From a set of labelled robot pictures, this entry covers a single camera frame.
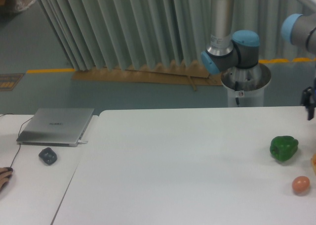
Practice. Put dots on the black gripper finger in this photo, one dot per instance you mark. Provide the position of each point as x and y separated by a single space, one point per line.
308 100

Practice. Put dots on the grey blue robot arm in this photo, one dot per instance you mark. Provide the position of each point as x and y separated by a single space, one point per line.
236 57

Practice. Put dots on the orange basket edge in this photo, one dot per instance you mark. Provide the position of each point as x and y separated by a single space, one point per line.
313 163

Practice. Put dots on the person's hand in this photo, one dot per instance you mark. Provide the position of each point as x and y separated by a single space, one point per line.
5 176

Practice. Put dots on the green bell pepper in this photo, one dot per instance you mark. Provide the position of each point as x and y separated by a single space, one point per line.
283 148

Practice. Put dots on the brown egg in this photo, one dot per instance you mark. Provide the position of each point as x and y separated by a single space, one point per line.
301 184

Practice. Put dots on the pale green curtain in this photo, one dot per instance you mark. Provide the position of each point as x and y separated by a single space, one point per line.
137 33

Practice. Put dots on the white usb plug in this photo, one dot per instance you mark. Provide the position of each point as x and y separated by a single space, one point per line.
82 142

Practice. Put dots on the silver laptop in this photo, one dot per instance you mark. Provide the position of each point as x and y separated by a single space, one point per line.
56 126

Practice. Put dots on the dark grey clicker device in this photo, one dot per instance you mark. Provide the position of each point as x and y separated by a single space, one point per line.
48 156

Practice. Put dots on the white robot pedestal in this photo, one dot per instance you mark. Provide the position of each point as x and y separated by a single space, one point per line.
246 87

